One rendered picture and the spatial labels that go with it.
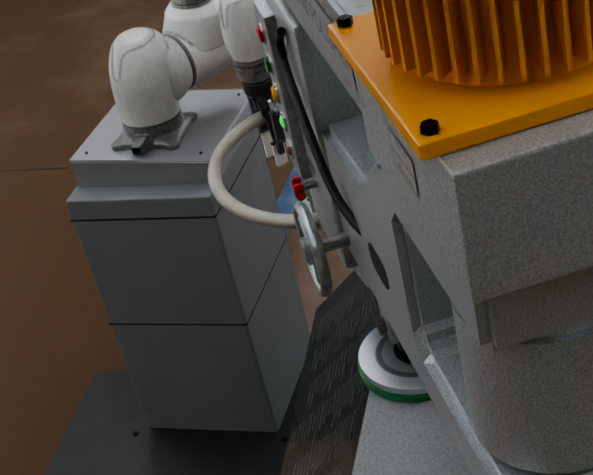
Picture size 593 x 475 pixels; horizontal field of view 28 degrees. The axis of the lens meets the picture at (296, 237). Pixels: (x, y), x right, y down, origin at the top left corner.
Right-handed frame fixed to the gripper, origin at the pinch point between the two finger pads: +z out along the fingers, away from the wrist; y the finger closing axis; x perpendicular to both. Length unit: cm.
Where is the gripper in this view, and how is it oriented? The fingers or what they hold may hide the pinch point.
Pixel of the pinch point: (274, 148)
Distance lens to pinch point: 282.0
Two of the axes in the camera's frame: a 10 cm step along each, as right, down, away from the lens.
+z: 1.9, 7.8, 5.9
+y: 4.9, 4.5, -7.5
